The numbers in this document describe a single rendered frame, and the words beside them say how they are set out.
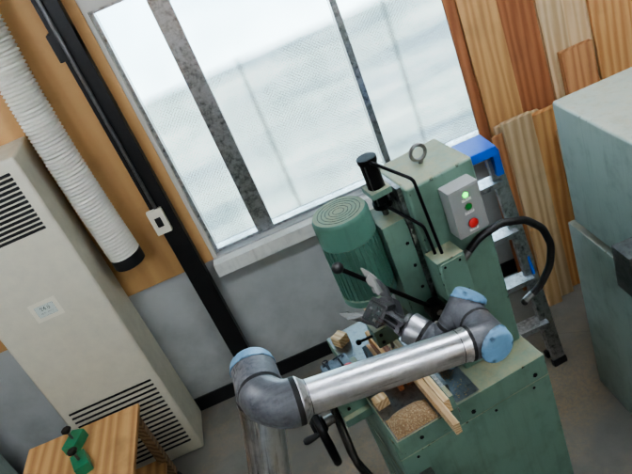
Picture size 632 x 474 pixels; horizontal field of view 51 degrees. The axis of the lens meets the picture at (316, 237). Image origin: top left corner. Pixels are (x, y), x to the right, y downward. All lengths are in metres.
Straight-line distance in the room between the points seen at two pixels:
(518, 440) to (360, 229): 1.00
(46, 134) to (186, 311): 1.18
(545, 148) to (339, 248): 1.69
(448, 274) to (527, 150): 1.45
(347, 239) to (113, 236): 1.52
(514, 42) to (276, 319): 1.85
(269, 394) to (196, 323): 2.11
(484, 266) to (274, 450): 0.87
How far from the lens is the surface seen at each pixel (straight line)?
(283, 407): 1.55
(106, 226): 3.17
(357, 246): 1.94
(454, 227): 1.98
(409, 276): 2.08
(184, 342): 3.71
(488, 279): 2.19
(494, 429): 2.40
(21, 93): 3.01
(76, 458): 3.25
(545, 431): 2.55
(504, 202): 2.96
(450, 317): 1.79
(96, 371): 3.45
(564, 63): 3.39
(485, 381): 2.29
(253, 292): 3.58
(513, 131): 3.27
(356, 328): 2.49
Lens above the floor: 2.42
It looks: 29 degrees down
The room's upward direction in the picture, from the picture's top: 23 degrees counter-clockwise
